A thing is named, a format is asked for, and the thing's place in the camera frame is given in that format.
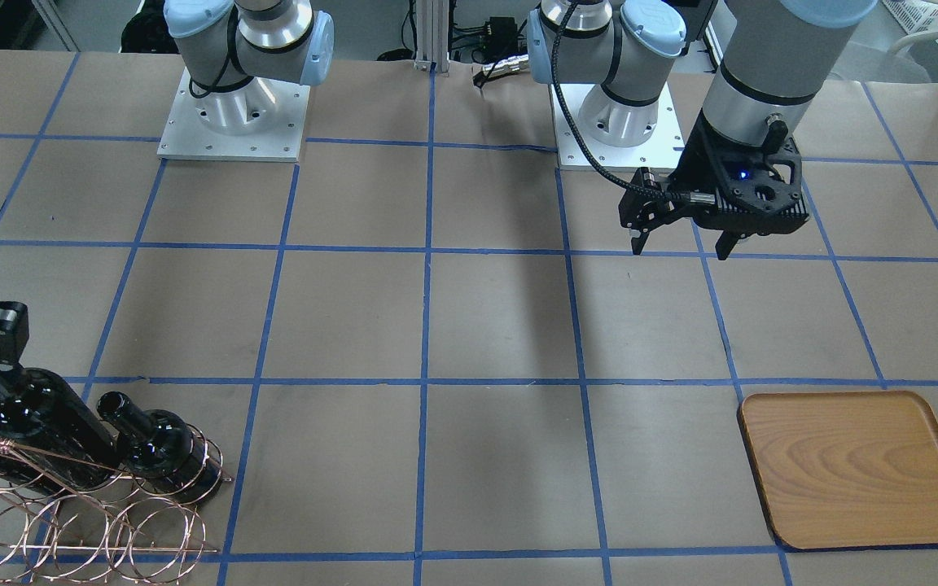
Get dark wine bottle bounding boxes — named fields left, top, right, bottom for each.
left=0, top=368, right=120, bottom=491
left=97, top=391, right=221, bottom=505

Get aluminium frame post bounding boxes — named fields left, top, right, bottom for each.
left=409, top=0, right=453, bottom=77

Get copper wire bottle basket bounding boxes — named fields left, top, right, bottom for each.
left=0, top=471, right=220, bottom=585

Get black braided cable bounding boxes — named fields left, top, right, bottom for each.
left=550, top=0, right=714, bottom=203

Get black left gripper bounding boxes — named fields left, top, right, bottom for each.
left=630, top=114, right=810, bottom=260

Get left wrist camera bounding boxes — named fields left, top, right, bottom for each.
left=618, top=167, right=686, bottom=233

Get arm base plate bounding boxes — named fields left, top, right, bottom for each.
left=559, top=83, right=685, bottom=175
left=157, top=71, right=312, bottom=164

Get wooden tray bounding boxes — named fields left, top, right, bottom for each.
left=739, top=390, right=938, bottom=550

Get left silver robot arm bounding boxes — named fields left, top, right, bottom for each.
left=525, top=1, right=874, bottom=260

